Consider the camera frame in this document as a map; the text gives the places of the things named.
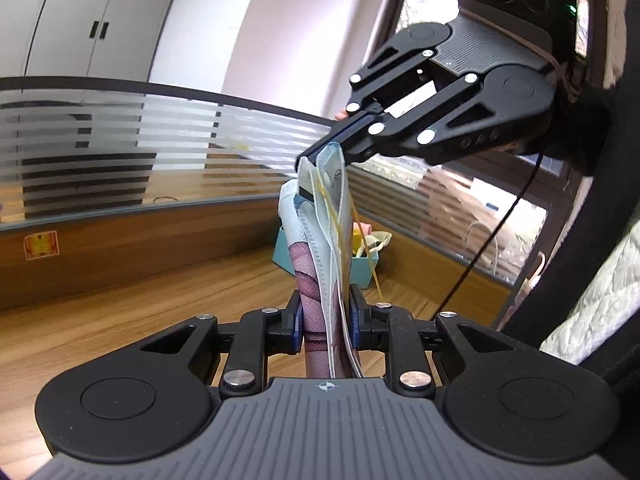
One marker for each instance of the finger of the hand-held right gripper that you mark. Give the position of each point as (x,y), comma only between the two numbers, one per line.
(400,132)
(354,92)

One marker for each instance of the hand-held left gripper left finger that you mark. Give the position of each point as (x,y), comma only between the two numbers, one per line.
(298,322)

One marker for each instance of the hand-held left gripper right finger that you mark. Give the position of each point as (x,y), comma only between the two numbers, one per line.
(354,322)

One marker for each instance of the yellow rubber band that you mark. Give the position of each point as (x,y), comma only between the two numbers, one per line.
(376,287)

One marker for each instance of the teal hexagonal box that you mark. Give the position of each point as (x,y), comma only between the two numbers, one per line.
(362,270)

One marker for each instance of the floral white shopping bag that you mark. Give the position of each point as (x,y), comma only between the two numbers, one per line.
(320,270)

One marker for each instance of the person's right forearm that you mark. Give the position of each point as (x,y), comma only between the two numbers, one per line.
(600,125)

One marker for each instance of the pile of folded colourful bags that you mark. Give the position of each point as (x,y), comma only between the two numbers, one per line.
(372,240)

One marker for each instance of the person's white quilted jacket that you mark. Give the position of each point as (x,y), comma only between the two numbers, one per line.
(600,300)

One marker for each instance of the red and yellow sticker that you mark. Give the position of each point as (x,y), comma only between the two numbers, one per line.
(41,245)

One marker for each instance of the grey metal cabinet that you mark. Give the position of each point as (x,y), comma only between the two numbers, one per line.
(75,25)

